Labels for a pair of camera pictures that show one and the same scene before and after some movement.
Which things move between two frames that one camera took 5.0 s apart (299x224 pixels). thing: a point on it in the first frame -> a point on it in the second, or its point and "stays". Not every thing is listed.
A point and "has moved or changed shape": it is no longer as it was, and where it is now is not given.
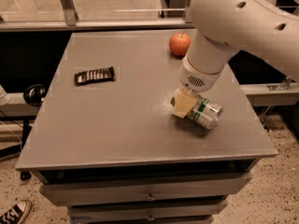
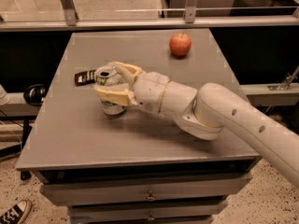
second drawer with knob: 145,213 stays
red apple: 179,44 stays
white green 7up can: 206,113 has moved or changed shape
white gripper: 196,77 -> 150,90
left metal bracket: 67,5 stays
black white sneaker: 16,214 stays
